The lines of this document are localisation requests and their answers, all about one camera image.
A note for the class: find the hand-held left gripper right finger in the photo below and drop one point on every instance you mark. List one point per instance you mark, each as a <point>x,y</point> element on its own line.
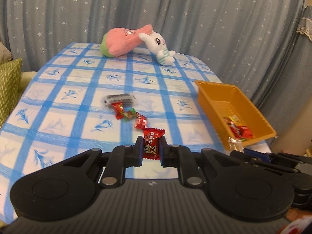
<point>162,152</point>

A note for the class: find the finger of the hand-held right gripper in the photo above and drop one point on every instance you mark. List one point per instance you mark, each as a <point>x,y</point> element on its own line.
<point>292,159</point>
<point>256,156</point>

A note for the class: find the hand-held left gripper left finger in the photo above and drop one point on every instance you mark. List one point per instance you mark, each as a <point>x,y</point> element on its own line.
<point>140,152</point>

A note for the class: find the red milk candy packet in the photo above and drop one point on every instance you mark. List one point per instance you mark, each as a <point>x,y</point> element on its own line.
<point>152,146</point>

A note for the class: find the clear brown candy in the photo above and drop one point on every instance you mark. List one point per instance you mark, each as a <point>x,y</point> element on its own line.
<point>235,143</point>

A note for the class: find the large red snack packet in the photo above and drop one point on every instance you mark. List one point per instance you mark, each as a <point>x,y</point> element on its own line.
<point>242,131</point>

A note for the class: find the small red candy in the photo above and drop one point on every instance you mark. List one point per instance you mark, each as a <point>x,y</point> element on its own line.
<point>141,121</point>
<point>118,109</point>

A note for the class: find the red green candy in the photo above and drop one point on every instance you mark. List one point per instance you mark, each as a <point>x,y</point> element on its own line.
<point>129,114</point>

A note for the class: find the yellow candy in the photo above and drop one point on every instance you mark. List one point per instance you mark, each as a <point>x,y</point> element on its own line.
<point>235,119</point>

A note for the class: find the grey snack packet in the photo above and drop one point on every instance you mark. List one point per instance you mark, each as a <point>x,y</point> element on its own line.
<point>119,98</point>

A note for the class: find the orange plastic tray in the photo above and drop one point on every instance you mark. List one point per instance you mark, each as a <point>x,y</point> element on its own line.
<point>219,102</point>

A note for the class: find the person's right hand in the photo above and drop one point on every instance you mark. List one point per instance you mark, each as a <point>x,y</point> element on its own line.
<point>297,215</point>

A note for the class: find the person's red white clothing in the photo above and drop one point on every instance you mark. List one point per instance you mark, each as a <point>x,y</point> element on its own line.
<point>297,228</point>

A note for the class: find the blue checked tablecloth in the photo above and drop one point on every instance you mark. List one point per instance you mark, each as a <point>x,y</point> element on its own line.
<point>73,117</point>

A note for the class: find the white bunny plush toy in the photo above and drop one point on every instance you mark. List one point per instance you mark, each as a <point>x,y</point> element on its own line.
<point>156,41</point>

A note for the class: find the pink plush toy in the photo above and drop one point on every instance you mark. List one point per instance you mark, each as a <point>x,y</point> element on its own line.
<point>119,41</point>

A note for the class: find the light green sofa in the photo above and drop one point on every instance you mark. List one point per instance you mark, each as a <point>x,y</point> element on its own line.
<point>26,80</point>

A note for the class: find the lace trimmed grey cloth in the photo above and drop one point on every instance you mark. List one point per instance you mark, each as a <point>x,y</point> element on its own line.
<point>306,22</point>

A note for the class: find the grey-blue star curtain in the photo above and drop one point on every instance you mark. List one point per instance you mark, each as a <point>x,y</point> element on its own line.
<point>195,17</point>

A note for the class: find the green zigzag cushion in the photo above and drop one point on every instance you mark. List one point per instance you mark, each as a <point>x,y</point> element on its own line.
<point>8,87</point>

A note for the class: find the beige cushion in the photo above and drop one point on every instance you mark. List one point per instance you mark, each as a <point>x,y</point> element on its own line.
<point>4,53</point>

